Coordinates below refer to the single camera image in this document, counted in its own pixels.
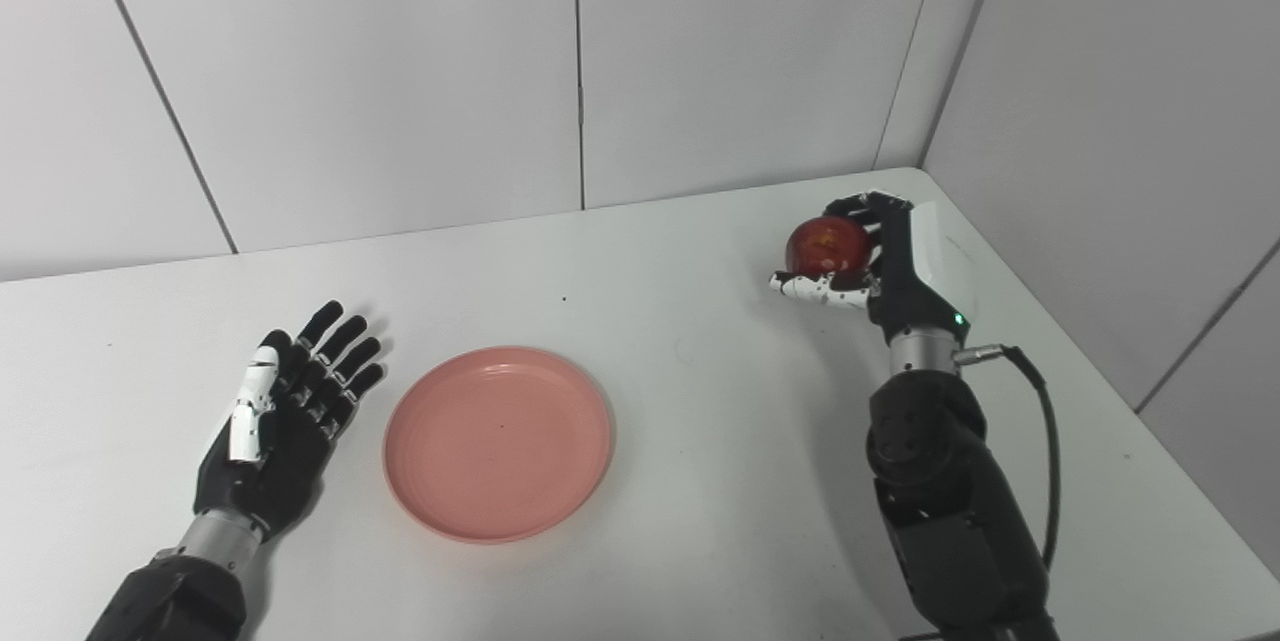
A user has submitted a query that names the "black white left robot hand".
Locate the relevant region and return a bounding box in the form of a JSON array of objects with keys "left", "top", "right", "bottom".
[{"left": 193, "top": 300, "right": 386, "bottom": 542}]

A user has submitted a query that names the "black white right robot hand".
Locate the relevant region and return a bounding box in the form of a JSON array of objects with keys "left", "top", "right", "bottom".
[{"left": 769, "top": 190, "right": 976, "bottom": 347}]

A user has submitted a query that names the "red apple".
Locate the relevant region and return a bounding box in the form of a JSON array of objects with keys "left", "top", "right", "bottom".
[{"left": 785, "top": 215, "right": 871, "bottom": 278}]

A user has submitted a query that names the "pink round plate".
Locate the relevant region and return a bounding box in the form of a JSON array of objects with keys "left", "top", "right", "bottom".
[{"left": 383, "top": 346, "right": 615, "bottom": 545}]

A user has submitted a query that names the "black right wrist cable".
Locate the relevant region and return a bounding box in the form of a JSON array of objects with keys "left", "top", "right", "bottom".
[{"left": 955, "top": 344, "right": 1061, "bottom": 572}]

